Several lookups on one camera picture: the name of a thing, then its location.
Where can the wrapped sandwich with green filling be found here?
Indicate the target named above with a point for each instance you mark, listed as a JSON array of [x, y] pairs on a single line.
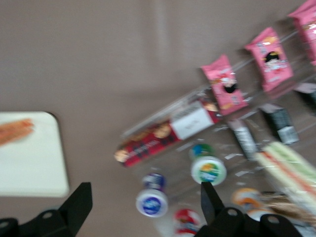
[[288, 165]]

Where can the pink cartoon snack packet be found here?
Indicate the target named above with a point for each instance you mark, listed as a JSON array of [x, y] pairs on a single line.
[[307, 29], [224, 86], [269, 61]]

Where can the red plaid cookie box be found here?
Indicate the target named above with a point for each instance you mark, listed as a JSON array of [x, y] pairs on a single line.
[[153, 143]]

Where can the sandwich with orange filling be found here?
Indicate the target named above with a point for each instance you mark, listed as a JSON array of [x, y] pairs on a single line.
[[14, 130]]

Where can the blue gum bottle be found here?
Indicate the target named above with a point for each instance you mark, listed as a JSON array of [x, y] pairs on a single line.
[[151, 203]]

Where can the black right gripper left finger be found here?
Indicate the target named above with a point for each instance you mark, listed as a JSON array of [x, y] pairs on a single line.
[[74, 209]]

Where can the cream rectangular tray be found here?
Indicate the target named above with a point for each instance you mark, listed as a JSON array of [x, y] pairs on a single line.
[[37, 168]]

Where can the red gum bottle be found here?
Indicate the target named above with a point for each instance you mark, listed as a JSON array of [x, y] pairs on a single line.
[[185, 222]]

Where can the small black snack packet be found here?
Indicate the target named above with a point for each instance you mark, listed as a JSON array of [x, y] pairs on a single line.
[[308, 96], [243, 138], [281, 121]]

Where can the clear acrylic tiered stand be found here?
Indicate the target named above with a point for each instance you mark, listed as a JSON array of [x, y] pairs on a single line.
[[175, 184]]

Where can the oval wicker basket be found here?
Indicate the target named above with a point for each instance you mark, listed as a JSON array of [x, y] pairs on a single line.
[[288, 207]]

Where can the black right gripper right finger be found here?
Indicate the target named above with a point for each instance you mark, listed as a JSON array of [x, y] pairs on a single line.
[[217, 217]]

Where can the green gum bottle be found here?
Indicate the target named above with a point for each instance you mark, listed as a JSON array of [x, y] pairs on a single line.
[[208, 170]]

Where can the orange gum bottle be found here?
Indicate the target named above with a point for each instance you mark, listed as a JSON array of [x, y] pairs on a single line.
[[247, 197]]

